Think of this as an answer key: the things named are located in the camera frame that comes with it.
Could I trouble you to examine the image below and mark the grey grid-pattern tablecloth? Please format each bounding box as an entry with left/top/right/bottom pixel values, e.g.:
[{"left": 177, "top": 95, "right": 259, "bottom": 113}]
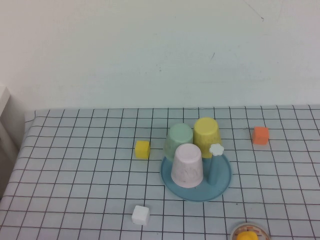
[{"left": 0, "top": 104, "right": 320, "bottom": 240}]

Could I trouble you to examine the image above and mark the white cube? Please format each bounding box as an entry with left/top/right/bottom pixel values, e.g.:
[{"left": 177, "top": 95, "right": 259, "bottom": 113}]
[{"left": 131, "top": 204, "right": 151, "bottom": 226}]

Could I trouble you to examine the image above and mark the round white printed plate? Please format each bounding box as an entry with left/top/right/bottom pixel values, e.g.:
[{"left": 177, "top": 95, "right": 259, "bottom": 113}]
[{"left": 230, "top": 221, "right": 271, "bottom": 240}]

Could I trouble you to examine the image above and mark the yellow cube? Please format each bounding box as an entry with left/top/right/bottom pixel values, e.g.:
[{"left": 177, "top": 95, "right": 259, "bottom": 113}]
[{"left": 134, "top": 140, "right": 151, "bottom": 159}]

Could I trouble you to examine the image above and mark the green plastic cup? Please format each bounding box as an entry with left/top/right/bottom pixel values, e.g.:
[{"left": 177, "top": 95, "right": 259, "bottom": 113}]
[{"left": 163, "top": 123, "right": 194, "bottom": 162}]

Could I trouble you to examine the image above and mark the blue cup stand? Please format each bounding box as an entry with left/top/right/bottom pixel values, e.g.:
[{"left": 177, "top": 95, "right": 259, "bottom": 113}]
[{"left": 160, "top": 143, "right": 233, "bottom": 202}]

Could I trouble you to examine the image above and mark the yellow plastic cup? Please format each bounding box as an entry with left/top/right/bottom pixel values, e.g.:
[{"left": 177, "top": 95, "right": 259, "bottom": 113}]
[{"left": 193, "top": 117, "right": 223, "bottom": 159}]

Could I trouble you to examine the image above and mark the pink plastic cup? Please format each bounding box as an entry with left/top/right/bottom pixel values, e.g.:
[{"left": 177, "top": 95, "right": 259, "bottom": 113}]
[{"left": 170, "top": 143, "right": 204, "bottom": 189}]

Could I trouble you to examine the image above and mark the orange cube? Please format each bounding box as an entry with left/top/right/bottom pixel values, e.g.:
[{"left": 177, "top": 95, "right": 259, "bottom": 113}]
[{"left": 251, "top": 126, "right": 270, "bottom": 146}]

